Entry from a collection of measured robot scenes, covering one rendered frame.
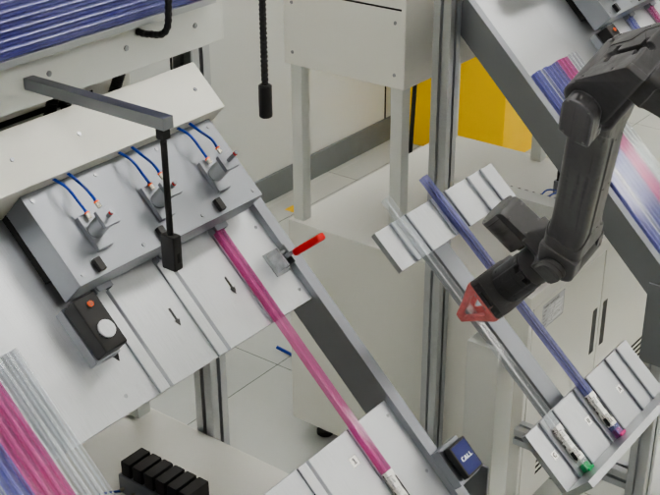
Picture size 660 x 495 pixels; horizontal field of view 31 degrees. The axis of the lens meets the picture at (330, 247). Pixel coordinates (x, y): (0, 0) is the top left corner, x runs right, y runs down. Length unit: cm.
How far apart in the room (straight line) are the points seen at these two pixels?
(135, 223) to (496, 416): 74
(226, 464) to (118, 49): 74
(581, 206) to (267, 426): 180
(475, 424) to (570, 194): 64
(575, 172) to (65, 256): 62
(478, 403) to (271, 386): 139
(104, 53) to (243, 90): 258
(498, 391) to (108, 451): 65
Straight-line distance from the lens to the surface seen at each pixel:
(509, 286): 171
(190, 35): 170
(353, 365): 173
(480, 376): 196
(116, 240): 152
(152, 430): 209
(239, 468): 198
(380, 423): 170
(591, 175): 142
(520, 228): 165
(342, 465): 164
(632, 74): 121
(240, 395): 328
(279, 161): 440
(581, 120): 129
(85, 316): 147
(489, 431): 201
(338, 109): 463
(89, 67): 158
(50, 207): 151
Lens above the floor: 181
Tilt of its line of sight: 27 degrees down
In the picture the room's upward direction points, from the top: straight up
